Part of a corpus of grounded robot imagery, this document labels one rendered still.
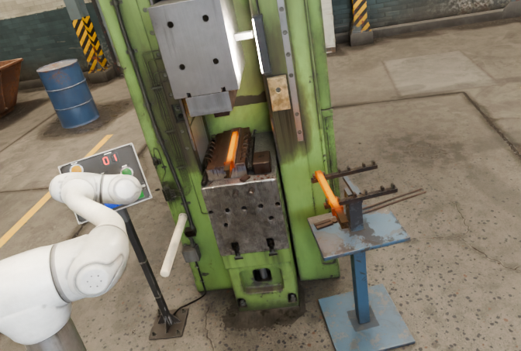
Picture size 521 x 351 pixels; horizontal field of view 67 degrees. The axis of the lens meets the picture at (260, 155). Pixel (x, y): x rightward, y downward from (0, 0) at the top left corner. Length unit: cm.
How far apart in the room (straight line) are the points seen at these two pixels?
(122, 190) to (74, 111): 508
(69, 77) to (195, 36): 470
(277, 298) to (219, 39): 150
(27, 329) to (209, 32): 123
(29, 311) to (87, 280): 14
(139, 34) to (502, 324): 229
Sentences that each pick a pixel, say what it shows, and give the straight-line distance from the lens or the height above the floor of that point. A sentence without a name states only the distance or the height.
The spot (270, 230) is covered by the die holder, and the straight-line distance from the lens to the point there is 209.
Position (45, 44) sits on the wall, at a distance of 959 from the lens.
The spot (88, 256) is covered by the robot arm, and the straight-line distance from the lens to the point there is 90.
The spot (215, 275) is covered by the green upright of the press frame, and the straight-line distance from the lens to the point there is 263.
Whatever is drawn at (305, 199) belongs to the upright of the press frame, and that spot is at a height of 63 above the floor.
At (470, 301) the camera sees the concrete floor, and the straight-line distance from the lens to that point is 259.
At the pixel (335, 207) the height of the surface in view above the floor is 95.
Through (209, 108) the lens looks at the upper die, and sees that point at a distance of 183.
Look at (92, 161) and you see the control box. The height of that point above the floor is 118.
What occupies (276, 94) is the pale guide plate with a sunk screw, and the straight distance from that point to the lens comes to 191.
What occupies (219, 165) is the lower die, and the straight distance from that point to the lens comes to 197.
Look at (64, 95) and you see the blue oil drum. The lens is 638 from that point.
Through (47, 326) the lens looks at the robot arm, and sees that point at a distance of 101.
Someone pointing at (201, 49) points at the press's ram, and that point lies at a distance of 175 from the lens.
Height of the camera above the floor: 192
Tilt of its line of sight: 28 degrees down
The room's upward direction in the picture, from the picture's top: 12 degrees counter-clockwise
